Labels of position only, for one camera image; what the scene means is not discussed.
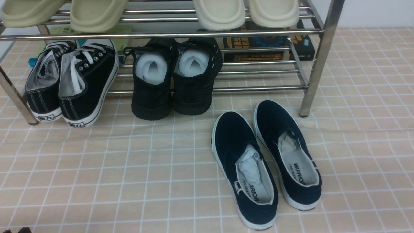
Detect navy slip-on shoe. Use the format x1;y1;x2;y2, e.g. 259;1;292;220
211;112;278;231
253;99;322;211

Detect silver metal shoe rack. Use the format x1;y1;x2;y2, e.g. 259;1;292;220
1;0;345;125

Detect dark book behind rack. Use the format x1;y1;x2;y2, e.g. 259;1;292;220
223;35;315;62

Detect black knit sneaker right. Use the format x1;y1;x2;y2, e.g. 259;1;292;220
172;37;223;115

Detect black knit sneaker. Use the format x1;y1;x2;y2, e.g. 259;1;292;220
123;38;177;121
172;37;223;115

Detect black knit sneaker left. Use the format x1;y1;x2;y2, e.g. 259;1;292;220
123;38;177;121

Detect cream slipper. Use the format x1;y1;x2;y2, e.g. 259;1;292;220
249;0;299;28
192;0;246;31

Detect cream slipper far right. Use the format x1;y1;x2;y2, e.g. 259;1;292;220
249;0;299;28

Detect black canvas sneaker white laces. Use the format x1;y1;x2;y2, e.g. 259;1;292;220
58;39;119;128

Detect olive green slipper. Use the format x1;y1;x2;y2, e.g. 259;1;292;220
1;0;67;28
70;0;129;33

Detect black canvas sneaker outer left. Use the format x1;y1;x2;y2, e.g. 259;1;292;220
25;40;78;122

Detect dark object bottom left corner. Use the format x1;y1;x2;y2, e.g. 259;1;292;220
3;227;32;233

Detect olive green slipper far left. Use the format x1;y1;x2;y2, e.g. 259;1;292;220
1;0;67;28

